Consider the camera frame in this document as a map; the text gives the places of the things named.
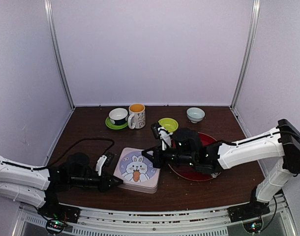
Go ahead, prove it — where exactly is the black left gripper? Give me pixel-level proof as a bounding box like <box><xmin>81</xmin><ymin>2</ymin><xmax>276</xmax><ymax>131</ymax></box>
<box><xmin>69</xmin><ymin>171</ymin><xmax>123</xmax><ymax>193</ymax></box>

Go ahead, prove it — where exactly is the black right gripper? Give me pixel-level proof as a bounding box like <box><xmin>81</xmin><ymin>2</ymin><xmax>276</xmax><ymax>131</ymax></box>
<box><xmin>142</xmin><ymin>144</ymin><xmax>196</xmax><ymax>169</ymax></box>

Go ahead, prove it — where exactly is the bunny print tin lid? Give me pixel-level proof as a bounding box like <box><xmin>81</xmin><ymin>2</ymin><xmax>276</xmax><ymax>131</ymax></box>
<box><xmin>114</xmin><ymin>147</ymin><xmax>160</xmax><ymax>186</ymax></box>

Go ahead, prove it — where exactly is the silver divided tin box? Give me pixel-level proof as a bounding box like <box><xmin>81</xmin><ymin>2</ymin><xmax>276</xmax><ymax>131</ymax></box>
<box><xmin>118</xmin><ymin>182</ymin><xmax>158</xmax><ymax>194</ymax></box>

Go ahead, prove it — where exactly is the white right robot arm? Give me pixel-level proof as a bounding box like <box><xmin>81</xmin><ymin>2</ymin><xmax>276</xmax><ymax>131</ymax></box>
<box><xmin>142</xmin><ymin>119</ymin><xmax>300</xmax><ymax>217</ymax></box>

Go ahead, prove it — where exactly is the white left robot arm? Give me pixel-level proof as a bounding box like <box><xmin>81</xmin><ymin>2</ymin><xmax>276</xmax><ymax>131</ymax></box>
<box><xmin>0</xmin><ymin>152</ymin><xmax>123</xmax><ymax>218</ymax></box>

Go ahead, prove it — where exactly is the lime green bowl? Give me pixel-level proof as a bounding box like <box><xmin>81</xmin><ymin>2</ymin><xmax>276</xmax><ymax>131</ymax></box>
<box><xmin>158</xmin><ymin>118</ymin><xmax>179</xmax><ymax>132</ymax></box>

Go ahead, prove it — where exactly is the red round tray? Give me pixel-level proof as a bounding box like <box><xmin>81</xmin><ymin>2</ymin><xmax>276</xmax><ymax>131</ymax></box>
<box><xmin>167</xmin><ymin>132</ymin><xmax>223</xmax><ymax>182</ymax></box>

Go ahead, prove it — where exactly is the white patterned mug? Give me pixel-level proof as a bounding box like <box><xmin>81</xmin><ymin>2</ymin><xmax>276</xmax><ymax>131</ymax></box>
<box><xmin>127</xmin><ymin>104</ymin><xmax>146</xmax><ymax>129</ymax></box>

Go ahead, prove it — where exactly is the green saucer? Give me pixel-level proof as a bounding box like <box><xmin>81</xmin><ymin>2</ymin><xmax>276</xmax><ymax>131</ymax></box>
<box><xmin>105</xmin><ymin>117</ymin><xmax>128</xmax><ymax>130</ymax></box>

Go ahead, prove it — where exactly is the pale blue ceramic bowl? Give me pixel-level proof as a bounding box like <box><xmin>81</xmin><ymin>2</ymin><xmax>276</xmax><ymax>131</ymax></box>
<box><xmin>186</xmin><ymin>107</ymin><xmax>205</xmax><ymax>123</ymax></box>

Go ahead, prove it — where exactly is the dark white-lined cup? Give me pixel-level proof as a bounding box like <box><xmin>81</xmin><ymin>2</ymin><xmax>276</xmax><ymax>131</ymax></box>
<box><xmin>108</xmin><ymin>108</ymin><xmax>128</xmax><ymax>121</ymax></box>

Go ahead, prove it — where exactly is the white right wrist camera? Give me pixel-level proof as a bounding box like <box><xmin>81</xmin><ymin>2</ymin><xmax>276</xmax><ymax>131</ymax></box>
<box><xmin>151</xmin><ymin>122</ymin><xmax>173</xmax><ymax>150</ymax></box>

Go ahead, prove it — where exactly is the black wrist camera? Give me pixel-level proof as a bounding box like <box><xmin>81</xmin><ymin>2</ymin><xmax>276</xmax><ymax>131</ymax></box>
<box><xmin>95</xmin><ymin>152</ymin><xmax>115</xmax><ymax>176</ymax></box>

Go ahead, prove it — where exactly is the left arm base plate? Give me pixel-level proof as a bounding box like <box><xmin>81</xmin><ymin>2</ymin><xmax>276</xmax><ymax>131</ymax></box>
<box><xmin>38</xmin><ymin>203</ymin><xmax>81</xmax><ymax>223</ymax></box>

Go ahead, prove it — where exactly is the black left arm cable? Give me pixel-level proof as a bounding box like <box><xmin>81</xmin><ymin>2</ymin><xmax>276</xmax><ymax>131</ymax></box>
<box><xmin>41</xmin><ymin>138</ymin><xmax>116</xmax><ymax>170</ymax></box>

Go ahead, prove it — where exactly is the aluminium front rail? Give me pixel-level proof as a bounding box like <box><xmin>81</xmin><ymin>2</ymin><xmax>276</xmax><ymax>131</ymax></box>
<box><xmin>12</xmin><ymin>203</ymin><xmax>296</xmax><ymax>236</ymax></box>

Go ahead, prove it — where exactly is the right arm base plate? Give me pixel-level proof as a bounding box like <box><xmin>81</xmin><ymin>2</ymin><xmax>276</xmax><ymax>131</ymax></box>
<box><xmin>227</xmin><ymin>202</ymin><xmax>270</xmax><ymax>223</ymax></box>

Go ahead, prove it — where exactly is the right aluminium frame post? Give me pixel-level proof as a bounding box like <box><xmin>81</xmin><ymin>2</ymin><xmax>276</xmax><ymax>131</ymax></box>
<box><xmin>230</xmin><ymin>0</ymin><xmax>261</xmax><ymax>110</ymax></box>

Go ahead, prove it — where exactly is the aluminium frame post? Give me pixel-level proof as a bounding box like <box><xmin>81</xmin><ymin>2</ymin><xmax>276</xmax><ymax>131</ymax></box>
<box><xmin>44</xmin><ymin>0</ymin><xmax>75</xmax><ymax>110</ymax></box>
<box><xmin>230</xmin><ymin>0</ymin><xmax>261</xmax><ymax>110</ymax></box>

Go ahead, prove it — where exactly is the left aluminium frame post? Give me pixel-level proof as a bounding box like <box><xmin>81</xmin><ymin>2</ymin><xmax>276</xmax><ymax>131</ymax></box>
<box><xmin>44</xmin><ymin>0</ymin><xmax>75</xmax><ymax>110</ymax></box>

